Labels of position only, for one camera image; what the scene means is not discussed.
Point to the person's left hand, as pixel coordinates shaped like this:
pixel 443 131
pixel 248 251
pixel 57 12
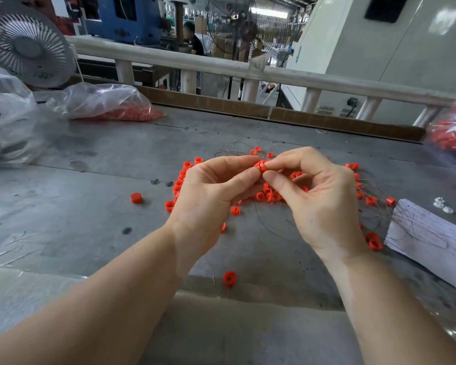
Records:
pixel 205 209

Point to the person's right hand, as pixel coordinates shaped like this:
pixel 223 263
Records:
pixel 323 209

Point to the pile of red plastic rings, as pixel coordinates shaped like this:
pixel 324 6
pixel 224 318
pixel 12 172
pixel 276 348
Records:
pixel 270 194

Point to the person's right forearm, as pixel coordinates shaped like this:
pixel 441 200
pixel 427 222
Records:
pixel 399 315

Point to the person's left forearm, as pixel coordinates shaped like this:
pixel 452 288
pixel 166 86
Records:
pixel 80 315

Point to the brown wooden board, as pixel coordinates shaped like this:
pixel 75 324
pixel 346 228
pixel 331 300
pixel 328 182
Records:
pixel 232 105

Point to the small clear plastic piece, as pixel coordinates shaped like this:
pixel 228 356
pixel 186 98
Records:
pixel 438 201
pixel 448 210

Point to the white paper sheet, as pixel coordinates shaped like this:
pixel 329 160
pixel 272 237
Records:
pixel 437 245

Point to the clear bag with red pieces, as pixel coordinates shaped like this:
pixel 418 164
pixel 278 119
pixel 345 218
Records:
pixel 106 101

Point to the white metal railing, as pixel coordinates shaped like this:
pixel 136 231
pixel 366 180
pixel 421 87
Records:
pixel 196 60

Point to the large grey machine cabinet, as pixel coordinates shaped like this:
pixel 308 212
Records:
pixel 432 45

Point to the blue industrial machine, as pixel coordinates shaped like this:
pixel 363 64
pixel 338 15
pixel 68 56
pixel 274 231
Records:
pixel 141 19

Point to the crumpled clear plastic bag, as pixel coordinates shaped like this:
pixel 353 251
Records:
pixel 6 125

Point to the white desk fan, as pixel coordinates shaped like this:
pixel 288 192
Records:
pixel 29 45

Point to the red industrial machine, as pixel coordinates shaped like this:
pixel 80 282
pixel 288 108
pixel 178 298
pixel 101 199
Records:
pixel 29 2

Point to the black pedestal fan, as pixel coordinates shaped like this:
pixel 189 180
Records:
pixel 248 30

